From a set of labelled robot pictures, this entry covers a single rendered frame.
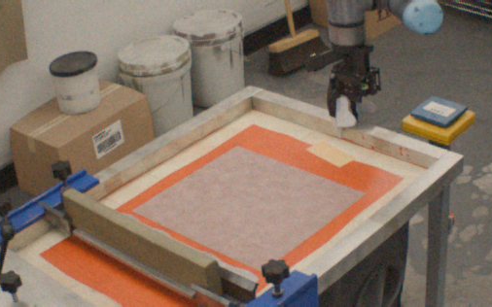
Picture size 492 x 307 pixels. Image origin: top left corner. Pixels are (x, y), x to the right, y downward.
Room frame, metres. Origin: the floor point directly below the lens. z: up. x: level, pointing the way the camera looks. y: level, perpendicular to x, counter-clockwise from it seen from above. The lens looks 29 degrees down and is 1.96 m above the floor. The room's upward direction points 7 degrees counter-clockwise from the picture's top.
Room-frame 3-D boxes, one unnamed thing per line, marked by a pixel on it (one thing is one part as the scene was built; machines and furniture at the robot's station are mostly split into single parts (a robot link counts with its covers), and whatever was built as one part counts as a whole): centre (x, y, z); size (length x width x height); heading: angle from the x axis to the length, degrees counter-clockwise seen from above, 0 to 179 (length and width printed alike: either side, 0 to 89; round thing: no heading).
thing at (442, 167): (1.53, 0.05, 0.97); 0.79 x 0.58 x 0.04; 134
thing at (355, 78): (1.77, -0.24, 1.12); 0.09 x 0.08 x 0.12; 44
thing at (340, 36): (1.78, -0.24, 1.20); 0.08 x 0.08 x 0.05
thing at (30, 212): (1.57, 0.41, 0.97); 0.30 x 0.05 x 0.07; 134
